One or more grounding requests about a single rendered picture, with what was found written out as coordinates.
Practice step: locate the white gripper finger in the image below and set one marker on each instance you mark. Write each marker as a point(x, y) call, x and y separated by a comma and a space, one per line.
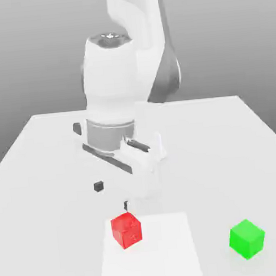
point(99, 186)
point(126, 205)

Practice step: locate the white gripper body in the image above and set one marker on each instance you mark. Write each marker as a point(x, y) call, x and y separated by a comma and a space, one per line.
point(122, 177)

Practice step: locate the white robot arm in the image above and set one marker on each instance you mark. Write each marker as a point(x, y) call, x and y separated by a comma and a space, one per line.
point(113, 78)

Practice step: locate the small red cube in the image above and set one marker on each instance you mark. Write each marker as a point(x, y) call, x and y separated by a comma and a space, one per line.
point(126, 230)

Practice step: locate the small green cube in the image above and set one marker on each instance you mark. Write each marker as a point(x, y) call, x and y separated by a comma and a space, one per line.
point(247, 239)

